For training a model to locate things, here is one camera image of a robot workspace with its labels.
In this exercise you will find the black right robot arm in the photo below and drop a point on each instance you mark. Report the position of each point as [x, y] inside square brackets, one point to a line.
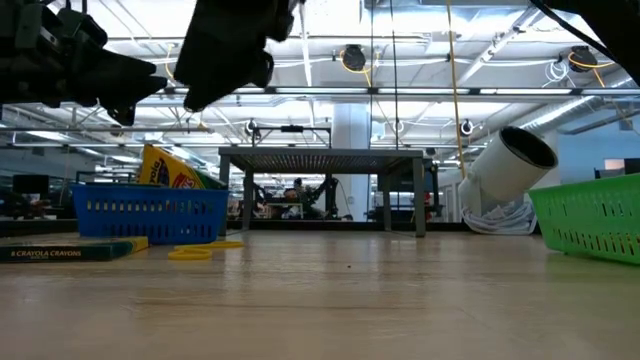
[615, 25]

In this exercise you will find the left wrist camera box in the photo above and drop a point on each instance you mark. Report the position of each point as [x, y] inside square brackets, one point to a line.
[82, 27]

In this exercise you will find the white building column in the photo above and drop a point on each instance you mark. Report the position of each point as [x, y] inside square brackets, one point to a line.
[350, 130]

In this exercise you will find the grey perforated metal shelf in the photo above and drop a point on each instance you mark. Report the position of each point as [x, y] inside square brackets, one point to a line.
[320, 160]

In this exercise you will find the person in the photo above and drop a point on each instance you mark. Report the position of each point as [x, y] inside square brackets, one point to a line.
[294, 197]

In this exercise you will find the silver ventilation duct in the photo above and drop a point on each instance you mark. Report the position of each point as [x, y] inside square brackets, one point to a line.
[575, 107]

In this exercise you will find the long ceiling light bar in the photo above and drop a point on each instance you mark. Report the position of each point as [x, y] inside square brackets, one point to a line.
[350, 90]

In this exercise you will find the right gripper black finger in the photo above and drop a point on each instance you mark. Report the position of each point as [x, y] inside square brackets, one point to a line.
[215, 65]

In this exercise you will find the white crumpled cloth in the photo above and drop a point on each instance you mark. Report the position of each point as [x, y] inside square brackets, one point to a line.
[500, 222]

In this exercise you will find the blue plastic basket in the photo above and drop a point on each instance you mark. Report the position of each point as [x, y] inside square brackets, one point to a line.
[150, 220]

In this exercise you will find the green plastic basket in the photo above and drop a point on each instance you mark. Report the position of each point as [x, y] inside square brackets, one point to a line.
[590, 220]

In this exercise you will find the yellow rubber band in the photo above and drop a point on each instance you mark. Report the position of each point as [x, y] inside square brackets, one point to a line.
[190, 255]

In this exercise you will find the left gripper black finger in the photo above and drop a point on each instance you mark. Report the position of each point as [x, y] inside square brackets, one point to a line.
[125, 110]
[130, 77]

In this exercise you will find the Crayola crayon box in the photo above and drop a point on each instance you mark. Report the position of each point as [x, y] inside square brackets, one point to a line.
[70, 250]
[165, 170]

